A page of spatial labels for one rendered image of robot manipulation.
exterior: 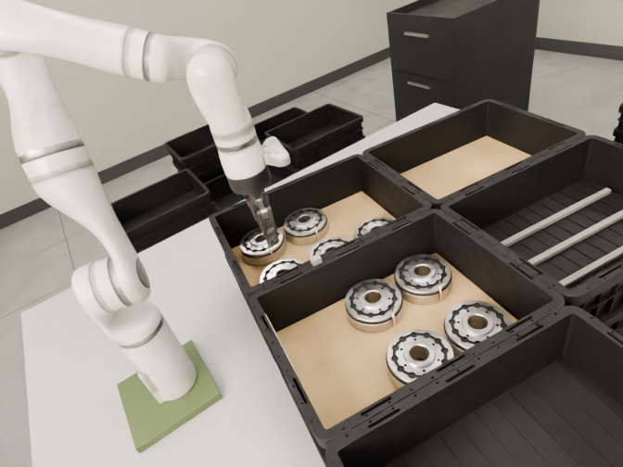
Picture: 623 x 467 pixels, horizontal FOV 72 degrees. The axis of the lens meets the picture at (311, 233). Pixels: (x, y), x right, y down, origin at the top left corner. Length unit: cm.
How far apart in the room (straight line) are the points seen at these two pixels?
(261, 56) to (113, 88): 124
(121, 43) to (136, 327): 46
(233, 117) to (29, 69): 31
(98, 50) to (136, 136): 309
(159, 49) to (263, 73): 337
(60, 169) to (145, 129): 306
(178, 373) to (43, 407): 36
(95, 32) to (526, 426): 80
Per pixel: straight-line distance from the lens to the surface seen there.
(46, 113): 77
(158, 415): 96
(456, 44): 224
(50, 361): 126
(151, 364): 88
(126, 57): 70
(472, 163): 119
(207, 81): 66
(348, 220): 103
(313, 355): 77
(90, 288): 77
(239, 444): 88
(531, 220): 101
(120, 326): 83
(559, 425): 71
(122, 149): 379
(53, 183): 74
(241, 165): 73
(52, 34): 72
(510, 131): 125
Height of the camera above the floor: 144
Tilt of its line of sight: 37 degrees down
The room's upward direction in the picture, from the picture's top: 15 degrees counter-clockwise
